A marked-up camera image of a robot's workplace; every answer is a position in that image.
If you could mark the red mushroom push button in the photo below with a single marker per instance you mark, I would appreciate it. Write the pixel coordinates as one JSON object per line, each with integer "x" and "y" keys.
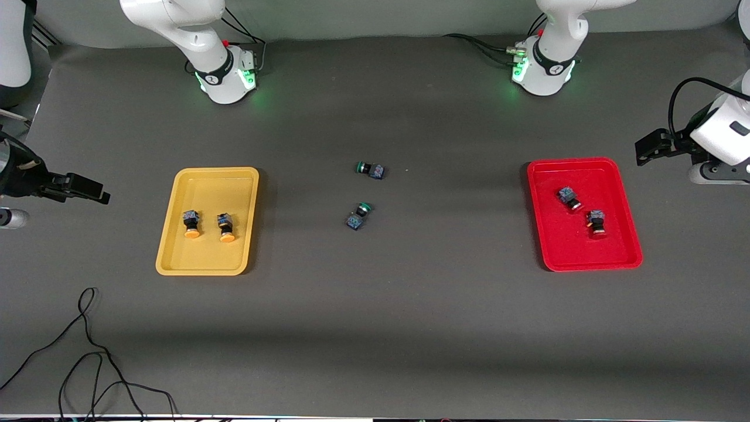
{"x": 567, "y": 194}
{"x": 596, "y": 218}

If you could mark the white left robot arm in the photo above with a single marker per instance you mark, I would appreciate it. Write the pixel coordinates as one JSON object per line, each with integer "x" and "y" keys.
{"x": 551, "y": 70}

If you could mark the red plastic tray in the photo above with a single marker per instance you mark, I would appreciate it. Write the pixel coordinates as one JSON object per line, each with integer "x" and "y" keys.
{"x": 580, "y": 252}

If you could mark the green mushroom push button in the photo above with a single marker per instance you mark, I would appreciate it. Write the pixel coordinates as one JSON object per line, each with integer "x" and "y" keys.
{"x": 372, "y": 170}
{"x": 355, "y": 221}

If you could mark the yellow mushroom push button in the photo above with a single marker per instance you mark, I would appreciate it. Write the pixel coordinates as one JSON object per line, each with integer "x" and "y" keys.
{"x": 225, "y": 221}
{"x": 191, "y": 220}

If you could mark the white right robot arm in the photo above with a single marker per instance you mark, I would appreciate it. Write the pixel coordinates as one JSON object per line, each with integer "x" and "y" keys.
{"x": 205, "y": 35}

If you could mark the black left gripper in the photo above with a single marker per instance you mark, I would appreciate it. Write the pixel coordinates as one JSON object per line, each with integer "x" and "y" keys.
{"x": 679, "y": 146}

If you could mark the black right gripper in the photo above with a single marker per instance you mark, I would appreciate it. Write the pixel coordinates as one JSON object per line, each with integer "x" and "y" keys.
{"x": 24, "y": 176}

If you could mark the yellow plastic tray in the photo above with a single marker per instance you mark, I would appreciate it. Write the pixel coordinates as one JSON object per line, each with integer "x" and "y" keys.
{"x": 205, "y": 252}

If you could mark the aluminium frame rail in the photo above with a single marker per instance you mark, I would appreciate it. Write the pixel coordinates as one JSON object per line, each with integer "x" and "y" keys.
{"x": 45, "y": 34}

